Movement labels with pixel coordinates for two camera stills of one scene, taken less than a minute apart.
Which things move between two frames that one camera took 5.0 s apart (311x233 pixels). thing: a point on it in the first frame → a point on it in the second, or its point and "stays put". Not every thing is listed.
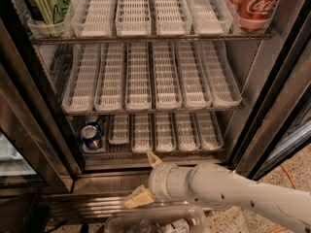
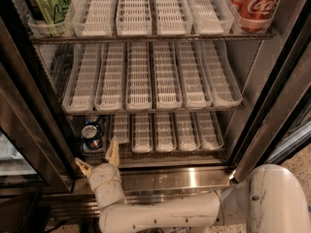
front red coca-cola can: x=254 y=4 stays put
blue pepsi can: x=89 y=140 stays put
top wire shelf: x=38 y=42 stays put
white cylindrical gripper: x=160 y=182 → x=102 y=174
